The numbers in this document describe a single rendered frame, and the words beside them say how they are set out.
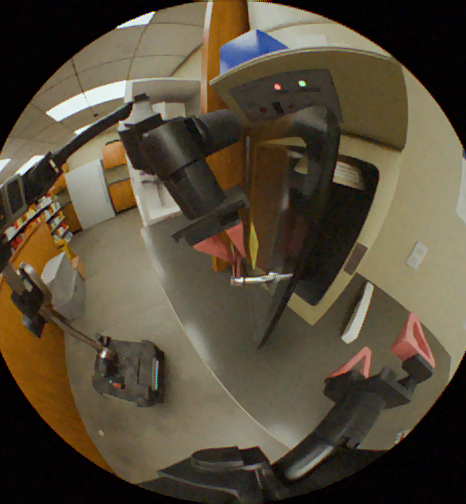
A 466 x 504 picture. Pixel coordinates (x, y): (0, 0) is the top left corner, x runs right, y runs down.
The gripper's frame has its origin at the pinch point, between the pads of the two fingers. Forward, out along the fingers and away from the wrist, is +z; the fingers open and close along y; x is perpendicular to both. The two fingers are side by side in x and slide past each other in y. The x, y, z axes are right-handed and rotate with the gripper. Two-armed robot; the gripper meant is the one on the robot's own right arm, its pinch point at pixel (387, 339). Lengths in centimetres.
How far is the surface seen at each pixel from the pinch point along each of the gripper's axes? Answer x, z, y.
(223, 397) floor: 9, -26, -120
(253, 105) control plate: 34.0, 6.1, 24.3
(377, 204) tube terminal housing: 10.8, 12.1, 11.2
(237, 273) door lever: 21.7, -7.5, 0.8
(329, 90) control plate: 19.4, 5.1, 25.4
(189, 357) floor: 53, -30, -120
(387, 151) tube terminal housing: 11.4, 12.1, 20.0
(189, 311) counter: 36.9, -13.3, -26.2
